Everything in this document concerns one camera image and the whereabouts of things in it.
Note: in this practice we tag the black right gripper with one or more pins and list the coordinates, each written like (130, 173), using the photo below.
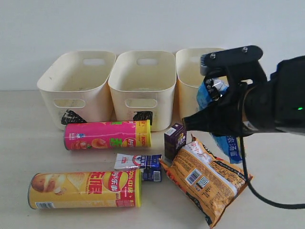
(240, 69)

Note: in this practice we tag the blue noodle packet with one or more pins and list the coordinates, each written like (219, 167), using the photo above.
(229, 145)

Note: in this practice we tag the orange noodle packet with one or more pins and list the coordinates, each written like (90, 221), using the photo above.
(210, 182)

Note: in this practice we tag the white blue milk carton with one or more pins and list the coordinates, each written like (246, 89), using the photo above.
(149, 165)

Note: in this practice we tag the pink Lays chips can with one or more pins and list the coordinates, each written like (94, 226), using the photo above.
(106, 135)

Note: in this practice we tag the yellow Lays chips can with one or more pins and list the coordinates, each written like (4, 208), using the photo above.
(85, 189)

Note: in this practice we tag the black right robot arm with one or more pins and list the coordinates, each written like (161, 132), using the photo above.
(285, 102)

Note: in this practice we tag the right cream plastic bin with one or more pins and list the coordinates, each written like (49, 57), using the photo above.
(190, 78)

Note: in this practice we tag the cream plastic bin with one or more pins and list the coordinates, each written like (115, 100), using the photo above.
(75, 88)
(142, 85)
(190, 78)

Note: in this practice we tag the purple juice carton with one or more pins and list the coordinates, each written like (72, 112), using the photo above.
(174, 139)

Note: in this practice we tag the middle cream plastic bin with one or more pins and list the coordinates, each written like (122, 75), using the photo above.
(142, 85)

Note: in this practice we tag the left cream plastic bin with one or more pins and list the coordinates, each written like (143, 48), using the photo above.
(75, 88)

